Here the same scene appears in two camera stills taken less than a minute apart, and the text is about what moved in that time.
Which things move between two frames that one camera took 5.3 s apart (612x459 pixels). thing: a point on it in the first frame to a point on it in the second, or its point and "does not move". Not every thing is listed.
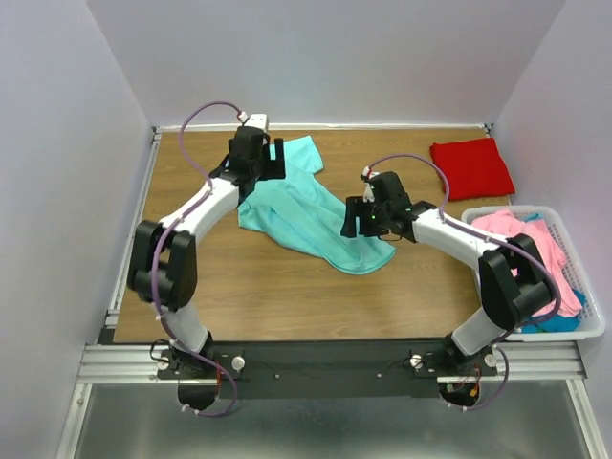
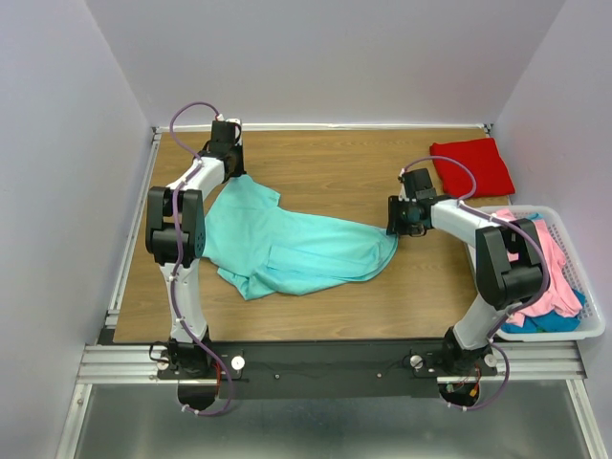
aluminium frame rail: [533, 362] does not move
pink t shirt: [537, 237] does not move
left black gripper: [275, 168] to [239, 169]
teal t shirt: [301, 208] to [263, 250]
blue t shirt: [556, 324] does not move
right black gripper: [355, 207] to [394, 224]
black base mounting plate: [291, 369] does not move
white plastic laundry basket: [592, 321] does not move
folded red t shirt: [475, 168] does not move
